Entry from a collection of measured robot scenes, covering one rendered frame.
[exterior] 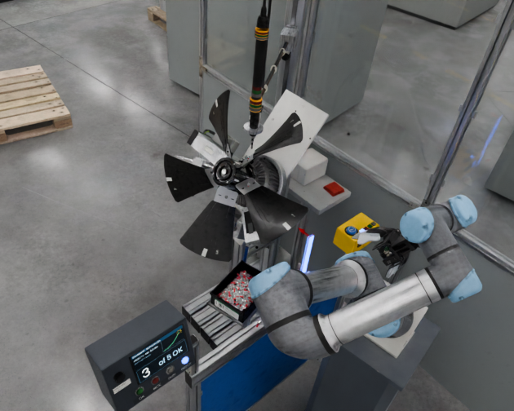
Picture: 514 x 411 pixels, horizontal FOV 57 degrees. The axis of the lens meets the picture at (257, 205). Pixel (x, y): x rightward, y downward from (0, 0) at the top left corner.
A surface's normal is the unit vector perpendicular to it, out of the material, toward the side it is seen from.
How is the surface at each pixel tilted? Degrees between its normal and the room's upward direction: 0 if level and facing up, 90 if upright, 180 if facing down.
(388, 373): 0
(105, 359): 15
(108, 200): 0
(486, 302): 90
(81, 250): 0
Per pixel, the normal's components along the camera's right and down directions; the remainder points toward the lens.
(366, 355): 0.08, -0.74
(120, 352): -0.09, -0.85
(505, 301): -0.75, 0.40
